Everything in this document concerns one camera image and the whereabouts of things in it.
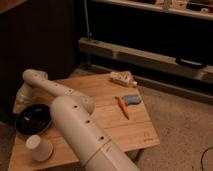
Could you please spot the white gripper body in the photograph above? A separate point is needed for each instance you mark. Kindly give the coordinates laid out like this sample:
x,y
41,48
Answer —
x,y
23,98

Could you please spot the black ceramic bowl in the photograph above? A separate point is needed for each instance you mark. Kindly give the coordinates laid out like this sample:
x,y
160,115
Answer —
x,y
34,119

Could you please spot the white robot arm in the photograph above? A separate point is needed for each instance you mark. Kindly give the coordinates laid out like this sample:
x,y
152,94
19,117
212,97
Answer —
x,y
71,113

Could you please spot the white paper cup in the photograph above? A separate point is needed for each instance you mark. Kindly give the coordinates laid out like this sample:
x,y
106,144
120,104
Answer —
x,y
40,149

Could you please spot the long wooden bench beam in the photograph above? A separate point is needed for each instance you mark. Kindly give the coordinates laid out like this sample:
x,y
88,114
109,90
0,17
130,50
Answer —
x,y
145,59

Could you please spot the metal vertical pole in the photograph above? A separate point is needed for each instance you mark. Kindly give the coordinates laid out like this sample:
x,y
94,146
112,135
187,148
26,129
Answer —
x,y
88,33

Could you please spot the orange carrot toy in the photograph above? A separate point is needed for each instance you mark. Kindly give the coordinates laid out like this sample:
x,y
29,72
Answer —
x,y
122,106

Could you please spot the beige packaged item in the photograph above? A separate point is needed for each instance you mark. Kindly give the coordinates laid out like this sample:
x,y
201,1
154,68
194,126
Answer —
x,y
123,78

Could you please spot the blue grey toy object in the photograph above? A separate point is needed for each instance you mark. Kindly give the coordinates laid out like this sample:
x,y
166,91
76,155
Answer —
x,y
132,99

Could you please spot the upper wooden shelf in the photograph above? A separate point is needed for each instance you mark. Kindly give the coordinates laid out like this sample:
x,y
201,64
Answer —
x,y
150,7

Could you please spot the black handle on bench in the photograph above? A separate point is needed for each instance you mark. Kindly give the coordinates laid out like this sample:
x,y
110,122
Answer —
x,y
192,65

